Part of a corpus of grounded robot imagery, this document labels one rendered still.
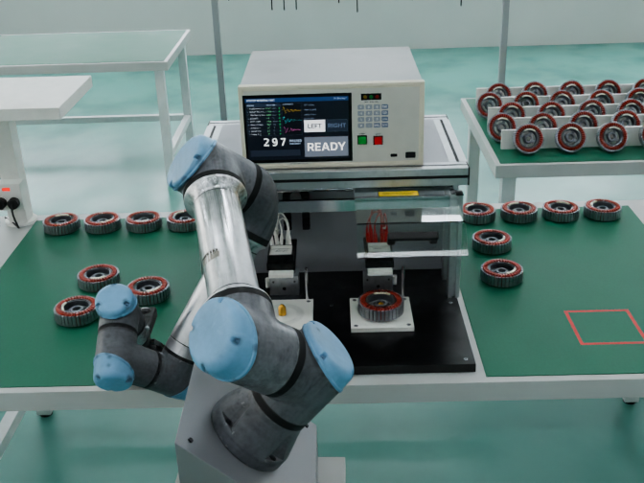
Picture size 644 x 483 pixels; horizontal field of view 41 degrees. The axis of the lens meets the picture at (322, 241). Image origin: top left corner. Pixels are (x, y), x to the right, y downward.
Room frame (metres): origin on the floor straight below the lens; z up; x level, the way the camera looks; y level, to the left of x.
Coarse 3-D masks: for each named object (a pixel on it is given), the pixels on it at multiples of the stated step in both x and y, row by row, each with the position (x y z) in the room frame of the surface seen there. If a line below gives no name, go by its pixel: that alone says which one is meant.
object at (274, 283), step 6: (294, 270) 1.98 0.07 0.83; (294, 276) 1.95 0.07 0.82; (270, 282) 1.96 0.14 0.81; (276, 282) 1.96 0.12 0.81; (282, 282) 1.95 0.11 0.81; (288, 282) 1.95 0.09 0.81; (294, 282) 1.95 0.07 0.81; (270, 288) 1.96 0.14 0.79; (276, 288) 1.96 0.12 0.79; (282, 288) 1.95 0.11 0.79; (288, 288) 1.95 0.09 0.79; (294, 288) 1.95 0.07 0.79; (270, 294) 1.96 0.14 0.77; (276, 294) 1.96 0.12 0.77; (282, 294) 1.95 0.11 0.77; (288, 294) 1.95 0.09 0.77; (294, 294) 1.95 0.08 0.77
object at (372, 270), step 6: (372, 258) 1.88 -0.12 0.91; (378, 258) 1.88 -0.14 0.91; (384, 258) 1.87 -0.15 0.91; (390, 258) 1.87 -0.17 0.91; (366, 264) 1.87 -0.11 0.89; (372, 264) 1.87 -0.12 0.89; (378, 264) 1.87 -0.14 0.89; (384, 264) 1.87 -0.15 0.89; (390, 264) 1.87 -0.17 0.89; (372, 270) 1.86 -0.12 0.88; (378, 270) 1.86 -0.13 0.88; (384, 270) 1.86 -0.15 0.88; (390, 270) 1.86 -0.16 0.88
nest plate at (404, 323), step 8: (352, 304) 1.87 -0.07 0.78; (408, 304) 1.86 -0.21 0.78; (352, 312) 1.83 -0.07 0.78; (408, 312) 1.82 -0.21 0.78; (352, 320) 1.79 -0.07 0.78; (360, 320) 1.79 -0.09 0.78; (368, 320) 1.79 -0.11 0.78; (392, 320) 1.79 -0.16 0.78; (400, 320) 1.79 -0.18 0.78; (408, 320) 1.78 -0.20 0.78; (352, 328) 1.76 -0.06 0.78; (360, 328) 1.76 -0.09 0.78; (368, 328) 1.76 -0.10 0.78; (376, 328) 1.76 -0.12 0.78; (384, 328) 1.76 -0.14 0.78; (392, 328) 1.75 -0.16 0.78; (400, 328) 1.75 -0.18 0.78; (408, 328) 1.75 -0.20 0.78
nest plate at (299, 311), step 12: (276, 300) 1.91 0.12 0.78; (288, 300) 1.90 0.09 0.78; (300, 300) 1.90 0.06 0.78; (312, 300) 1.90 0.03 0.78; (276, 312) 1.84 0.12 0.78; (288, 312) 1.84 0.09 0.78; (300, 312) 1.84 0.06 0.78; (312, 312) 1.84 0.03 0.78; (288, 324) 1.79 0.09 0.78; (300, 324) 1.78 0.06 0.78
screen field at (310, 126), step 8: (304, 120) 1.96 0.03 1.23; (312, 120) 1.96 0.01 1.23; (320, 120) 1.96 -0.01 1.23; (328, 120) 1.96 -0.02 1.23; (336, 120) 1.96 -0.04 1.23; (344, 120) 1.96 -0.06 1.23; (304, 128) 1.96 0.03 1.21; (312, 128) 1.96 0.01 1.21; (320, 128) 1.96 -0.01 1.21; (328, 128) 1.96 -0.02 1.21; (336, 128) 1.96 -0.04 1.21; (344, 128) 1.96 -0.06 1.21
